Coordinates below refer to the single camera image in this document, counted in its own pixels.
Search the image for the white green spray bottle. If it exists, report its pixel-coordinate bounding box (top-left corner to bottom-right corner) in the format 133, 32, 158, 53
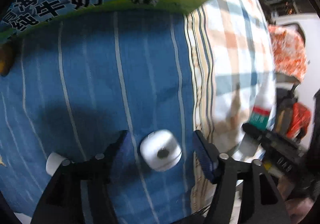
248, 73, 276, 131

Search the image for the white rectangular block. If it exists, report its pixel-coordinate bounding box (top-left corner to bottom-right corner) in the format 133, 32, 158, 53
46, 152, 66, 177

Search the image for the white earbuds case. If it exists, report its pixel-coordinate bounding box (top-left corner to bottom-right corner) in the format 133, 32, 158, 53
140, 130, 182, 172

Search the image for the orange floral cloth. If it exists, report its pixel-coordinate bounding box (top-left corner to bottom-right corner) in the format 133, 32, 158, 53
268, 23, 307, 84

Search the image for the plaid bed sheet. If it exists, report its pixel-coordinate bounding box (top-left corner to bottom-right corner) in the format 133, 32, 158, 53
176, 0, 276, 215

